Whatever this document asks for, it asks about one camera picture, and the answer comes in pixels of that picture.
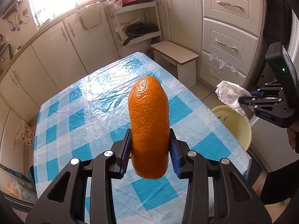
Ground black frying pan with lid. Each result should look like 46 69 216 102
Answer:
123 22 159 46

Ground white drawer cabinet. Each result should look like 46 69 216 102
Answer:
199 0 266 88

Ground yellow plastic trash basin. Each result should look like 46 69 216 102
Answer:
211 105 252 151

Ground small white wooden stool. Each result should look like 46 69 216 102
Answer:
150 41 199 88

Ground clear plastic bag in drawer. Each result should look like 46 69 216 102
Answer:
209 54 238 72

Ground thick orange rind piece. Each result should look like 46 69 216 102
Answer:
128 76 170 180

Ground person's hand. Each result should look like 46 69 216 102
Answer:
287 122 299 154

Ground red white plastic bag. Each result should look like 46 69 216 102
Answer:
107 0 123 10

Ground blue checkered plastic tablecloth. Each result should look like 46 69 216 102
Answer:
33 51 252 224

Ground white lower kitchen cabinets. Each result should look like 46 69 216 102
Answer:
1 0 201 172

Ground white tiered storage rack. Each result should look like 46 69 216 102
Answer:
104 0 163 58

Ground floral bag hanging on cabinet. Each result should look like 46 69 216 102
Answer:
15 120 35 148

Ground white tissue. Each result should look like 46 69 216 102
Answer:
215 80 251 120

